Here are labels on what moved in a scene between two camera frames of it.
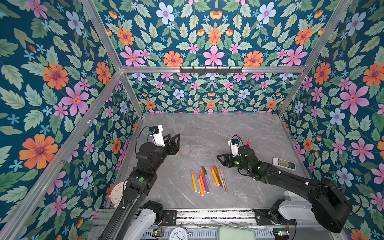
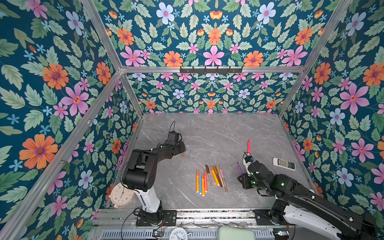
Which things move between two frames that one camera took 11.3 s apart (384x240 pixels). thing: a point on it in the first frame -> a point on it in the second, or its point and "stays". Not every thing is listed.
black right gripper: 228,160 -> 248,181
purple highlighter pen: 207,191 -> 239,169
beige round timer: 117,191 stays
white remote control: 284,163 stays
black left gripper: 174,148 -> 181,144
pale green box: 234,233 stays
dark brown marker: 217,176 stays
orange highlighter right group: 214,175 stays
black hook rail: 201,69 stays
